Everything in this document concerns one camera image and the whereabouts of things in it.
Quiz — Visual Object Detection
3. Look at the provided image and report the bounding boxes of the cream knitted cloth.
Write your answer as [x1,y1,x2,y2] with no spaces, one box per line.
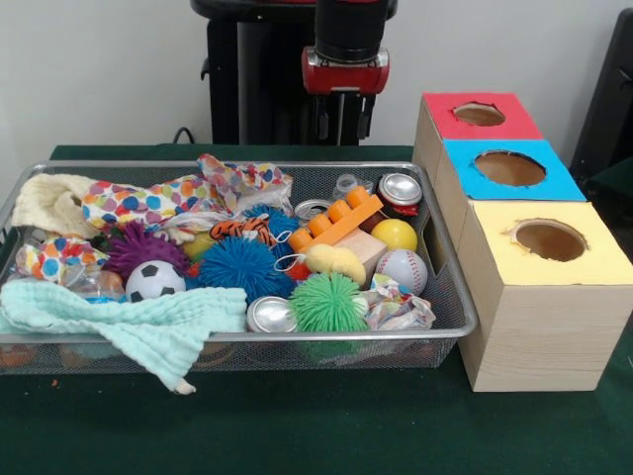
[10,172,101,240]

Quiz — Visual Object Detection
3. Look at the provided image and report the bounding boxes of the yellow ball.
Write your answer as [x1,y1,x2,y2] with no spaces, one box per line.
[370,218,419,252]

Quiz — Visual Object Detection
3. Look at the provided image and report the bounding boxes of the polka dot cloth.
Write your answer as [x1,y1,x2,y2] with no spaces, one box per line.
[81,152,295,232]

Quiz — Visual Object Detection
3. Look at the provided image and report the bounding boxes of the white baseball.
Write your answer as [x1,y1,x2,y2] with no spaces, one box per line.
[375,248,429,295]

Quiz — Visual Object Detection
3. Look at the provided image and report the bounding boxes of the wooden box with three holes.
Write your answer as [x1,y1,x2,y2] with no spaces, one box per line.
[410,91,633,394]

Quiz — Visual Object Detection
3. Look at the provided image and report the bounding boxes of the blue spiky ball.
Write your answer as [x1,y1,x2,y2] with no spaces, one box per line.
[197,236,293,301]

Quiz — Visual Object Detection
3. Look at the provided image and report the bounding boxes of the dark green side tablecloth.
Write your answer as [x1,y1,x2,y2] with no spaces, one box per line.
[588,158,633,200]

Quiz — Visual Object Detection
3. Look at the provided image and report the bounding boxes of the mint green cloth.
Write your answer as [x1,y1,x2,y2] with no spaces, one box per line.
[0,280,248,396]

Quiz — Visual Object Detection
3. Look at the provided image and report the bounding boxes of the purple spiky ball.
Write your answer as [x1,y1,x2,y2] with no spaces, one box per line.
[103,221,192,281]

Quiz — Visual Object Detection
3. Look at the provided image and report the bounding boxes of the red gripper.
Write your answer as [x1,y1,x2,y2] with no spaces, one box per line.
[302,47,391,142]

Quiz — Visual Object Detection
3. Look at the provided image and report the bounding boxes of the green spiky ball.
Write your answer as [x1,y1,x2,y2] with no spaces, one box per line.
[288,271,371,333]

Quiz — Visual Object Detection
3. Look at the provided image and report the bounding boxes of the silver can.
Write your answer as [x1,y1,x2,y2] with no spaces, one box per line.
[291,199,328,222]

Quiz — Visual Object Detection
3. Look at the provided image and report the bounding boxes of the shallow clear mesh bin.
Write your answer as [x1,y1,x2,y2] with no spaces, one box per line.
[0,158,480,376]

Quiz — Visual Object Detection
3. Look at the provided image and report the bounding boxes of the black and white soccer ball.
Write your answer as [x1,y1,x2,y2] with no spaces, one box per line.
[125,259,188,304]

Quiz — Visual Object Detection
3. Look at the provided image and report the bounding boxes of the orange toy brick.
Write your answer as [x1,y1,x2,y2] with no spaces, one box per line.
[288,186,386,253]

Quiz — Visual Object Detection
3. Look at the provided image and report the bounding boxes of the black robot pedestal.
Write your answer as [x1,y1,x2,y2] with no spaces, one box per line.
[190,0,400,146]

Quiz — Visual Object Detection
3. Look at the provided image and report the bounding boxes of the black chair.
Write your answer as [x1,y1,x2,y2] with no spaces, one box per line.
[570,7,633,172]

